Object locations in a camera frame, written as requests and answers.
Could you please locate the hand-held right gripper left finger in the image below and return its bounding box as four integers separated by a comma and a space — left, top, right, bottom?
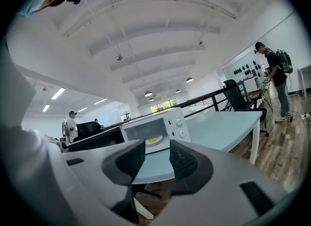
61, 139, 146, 224

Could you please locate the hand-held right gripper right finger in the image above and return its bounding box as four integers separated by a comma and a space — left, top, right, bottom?
150, 139, 300, 226

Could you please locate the yellow food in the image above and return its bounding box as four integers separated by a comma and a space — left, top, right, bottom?
146, 136, 163, 145

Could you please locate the white microwave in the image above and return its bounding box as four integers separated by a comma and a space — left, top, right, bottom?
67, 107, 191, 155

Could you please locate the black chair base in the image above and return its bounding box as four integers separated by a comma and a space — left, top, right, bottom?
133, 183, 162, 199

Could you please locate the white plate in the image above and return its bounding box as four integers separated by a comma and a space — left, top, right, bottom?
145, 135, 164, 147

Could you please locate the window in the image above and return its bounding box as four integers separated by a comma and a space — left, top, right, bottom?
150, 98, 178, 113

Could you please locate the black metal railing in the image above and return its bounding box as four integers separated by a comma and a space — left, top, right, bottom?
101, 87, 245, 130

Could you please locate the black office chair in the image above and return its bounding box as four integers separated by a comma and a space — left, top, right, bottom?
223, 79, 270, 138

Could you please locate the small wooden table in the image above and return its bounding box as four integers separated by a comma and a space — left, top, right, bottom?
242, 88, 274, 113

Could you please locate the white desk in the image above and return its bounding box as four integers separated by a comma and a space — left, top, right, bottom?
296, 65, 311, 98

